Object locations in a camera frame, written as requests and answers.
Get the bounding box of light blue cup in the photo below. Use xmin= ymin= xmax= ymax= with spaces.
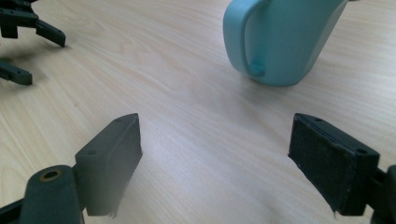
xmin=222 ymin=0 xmax=350 ymax=88

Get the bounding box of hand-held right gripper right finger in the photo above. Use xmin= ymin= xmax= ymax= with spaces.
xmin=287 ymin=112 xmax=381 ymax=217

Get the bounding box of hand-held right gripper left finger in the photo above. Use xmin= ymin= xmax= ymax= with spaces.
xmin=74 ymin=112 xmax=144 ymax=217

